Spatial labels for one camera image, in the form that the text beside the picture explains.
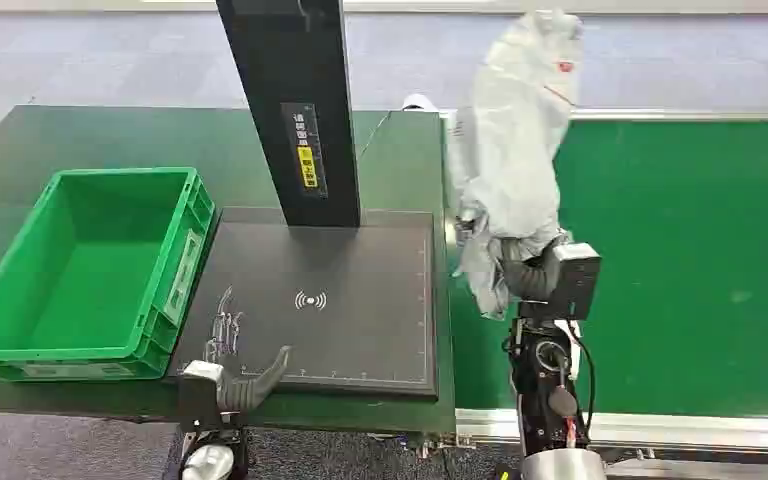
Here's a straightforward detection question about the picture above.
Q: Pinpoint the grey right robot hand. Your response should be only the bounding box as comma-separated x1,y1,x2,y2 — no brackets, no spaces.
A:
455,210,575,305

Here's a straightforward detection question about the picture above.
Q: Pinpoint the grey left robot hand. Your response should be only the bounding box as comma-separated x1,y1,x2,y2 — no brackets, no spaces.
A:
202,285,293,415

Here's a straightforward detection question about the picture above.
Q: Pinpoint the grey plastic parcel bag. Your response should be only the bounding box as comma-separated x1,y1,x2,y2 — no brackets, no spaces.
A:
444,8,585,322

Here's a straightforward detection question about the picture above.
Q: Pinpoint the white crate side label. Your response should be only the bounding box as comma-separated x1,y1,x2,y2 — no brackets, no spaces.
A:
161,229,206,327

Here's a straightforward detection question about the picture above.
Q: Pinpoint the green conveyor belt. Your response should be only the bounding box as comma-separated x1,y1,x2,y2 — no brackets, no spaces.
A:
448,119,768,420

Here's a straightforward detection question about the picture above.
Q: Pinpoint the white crate end label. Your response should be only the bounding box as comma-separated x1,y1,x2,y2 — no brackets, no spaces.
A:
20,362,139,381

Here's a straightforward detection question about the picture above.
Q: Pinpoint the green plastic crate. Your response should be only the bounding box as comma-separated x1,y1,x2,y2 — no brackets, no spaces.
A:
0,166,217,384

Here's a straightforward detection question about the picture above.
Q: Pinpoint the white object behind table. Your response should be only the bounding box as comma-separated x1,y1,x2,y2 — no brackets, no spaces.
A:
401,93,441,113

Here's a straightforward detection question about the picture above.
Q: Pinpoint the black and yellow warning label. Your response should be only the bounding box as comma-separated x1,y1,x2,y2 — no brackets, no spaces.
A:
281,101,330,201

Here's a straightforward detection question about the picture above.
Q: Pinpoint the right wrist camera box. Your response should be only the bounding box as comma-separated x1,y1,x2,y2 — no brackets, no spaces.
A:
519,241,603,323

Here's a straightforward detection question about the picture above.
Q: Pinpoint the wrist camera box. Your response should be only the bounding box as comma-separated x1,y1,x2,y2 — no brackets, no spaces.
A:
177,360,228,433
519,241,603,323

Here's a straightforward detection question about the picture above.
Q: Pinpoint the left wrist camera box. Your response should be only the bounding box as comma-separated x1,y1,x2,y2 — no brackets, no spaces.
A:
177,360,228,433

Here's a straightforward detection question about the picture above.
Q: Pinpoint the black scanner base plate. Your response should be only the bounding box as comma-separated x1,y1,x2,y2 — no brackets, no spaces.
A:
167,206,440,401

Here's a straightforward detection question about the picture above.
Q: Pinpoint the black scanner post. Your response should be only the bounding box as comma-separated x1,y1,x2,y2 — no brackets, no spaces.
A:
215,0,363,230

